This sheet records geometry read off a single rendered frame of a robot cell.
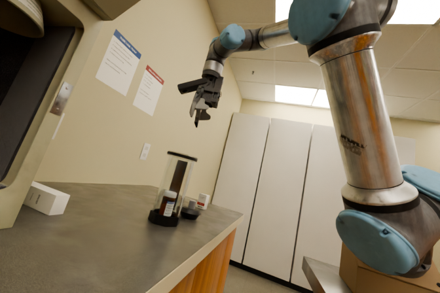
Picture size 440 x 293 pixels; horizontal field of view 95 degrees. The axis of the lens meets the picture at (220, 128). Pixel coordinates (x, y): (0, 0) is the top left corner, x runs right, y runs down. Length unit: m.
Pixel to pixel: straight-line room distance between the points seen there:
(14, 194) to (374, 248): 0.65
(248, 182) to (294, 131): 1.02
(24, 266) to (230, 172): 2.88
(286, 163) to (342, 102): 2.74
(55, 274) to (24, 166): 0.22
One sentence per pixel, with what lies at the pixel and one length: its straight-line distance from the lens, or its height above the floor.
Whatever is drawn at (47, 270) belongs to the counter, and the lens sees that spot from 0.43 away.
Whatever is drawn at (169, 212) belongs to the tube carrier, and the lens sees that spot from 0.70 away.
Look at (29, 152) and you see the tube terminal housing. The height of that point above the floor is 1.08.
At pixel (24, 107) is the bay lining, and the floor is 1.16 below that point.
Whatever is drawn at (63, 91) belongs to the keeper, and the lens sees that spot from 0.54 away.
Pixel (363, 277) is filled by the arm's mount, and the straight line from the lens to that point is 0.67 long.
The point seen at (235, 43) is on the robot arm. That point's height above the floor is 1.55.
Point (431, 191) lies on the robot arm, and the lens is 0.55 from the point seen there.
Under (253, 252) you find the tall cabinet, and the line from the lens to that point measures 3.22.
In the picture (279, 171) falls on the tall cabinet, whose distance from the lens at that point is 3.11.
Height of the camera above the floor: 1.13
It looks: 13 degrees up
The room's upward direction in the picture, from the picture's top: 14 degrees clockwise
